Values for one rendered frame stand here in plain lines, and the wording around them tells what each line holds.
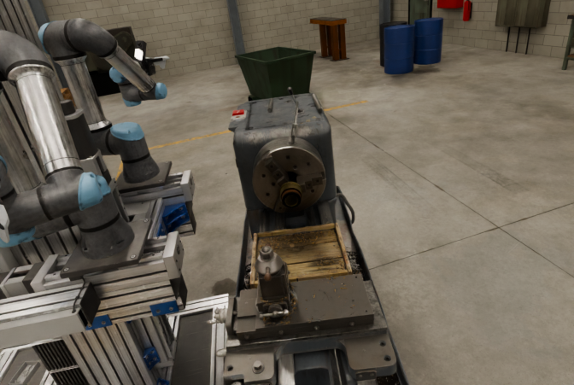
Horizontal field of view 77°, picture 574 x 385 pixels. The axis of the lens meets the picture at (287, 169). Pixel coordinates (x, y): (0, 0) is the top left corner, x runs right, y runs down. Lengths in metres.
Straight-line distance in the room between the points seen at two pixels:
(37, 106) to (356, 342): 1.00
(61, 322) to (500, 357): 1.98
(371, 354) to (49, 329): 0.90
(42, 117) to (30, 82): 0.09
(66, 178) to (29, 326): 0.54
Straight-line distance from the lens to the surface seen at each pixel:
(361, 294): 1.16
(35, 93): 1.00
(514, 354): 2.38
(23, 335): 1.33
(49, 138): 0.94
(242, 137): 1.64
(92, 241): 1.22
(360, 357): 1.11
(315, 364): 1.18
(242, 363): 1.13
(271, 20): 11.73
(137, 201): 1.69
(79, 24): 1.57
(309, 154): 1.48
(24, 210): 0.90
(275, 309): 1.08
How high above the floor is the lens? 1.80
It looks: 26 degrees down
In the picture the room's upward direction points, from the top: 8 degrees counter-clockwise
